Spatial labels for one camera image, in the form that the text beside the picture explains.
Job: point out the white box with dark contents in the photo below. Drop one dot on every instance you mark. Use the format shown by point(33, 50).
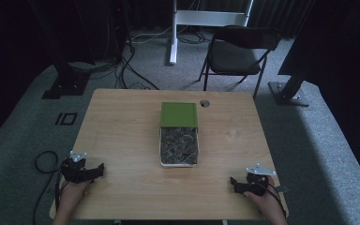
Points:
point(178, 146)

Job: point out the white desk frame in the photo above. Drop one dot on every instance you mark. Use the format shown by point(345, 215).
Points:
point(181, 18)

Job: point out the black folding chair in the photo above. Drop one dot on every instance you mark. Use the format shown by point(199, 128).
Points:
point(237, 53)

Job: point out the black metal stand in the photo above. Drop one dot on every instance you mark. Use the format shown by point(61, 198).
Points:
point(67, 82)
point(289, 90)

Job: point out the dark computer tower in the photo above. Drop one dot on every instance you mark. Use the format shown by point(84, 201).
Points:
point(117, 28)

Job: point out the green box lid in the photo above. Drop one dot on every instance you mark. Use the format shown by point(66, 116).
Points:
point(178, 114)

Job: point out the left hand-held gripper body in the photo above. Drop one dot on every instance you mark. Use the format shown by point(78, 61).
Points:
point(73, 172)

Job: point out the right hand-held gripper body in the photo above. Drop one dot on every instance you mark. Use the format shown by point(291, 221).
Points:
point(258, 181)

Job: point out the person's left hand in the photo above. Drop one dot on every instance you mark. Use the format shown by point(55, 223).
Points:
point(72, 193)

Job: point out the person's right hand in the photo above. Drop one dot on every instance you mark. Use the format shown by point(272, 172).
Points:
point(267, 201)

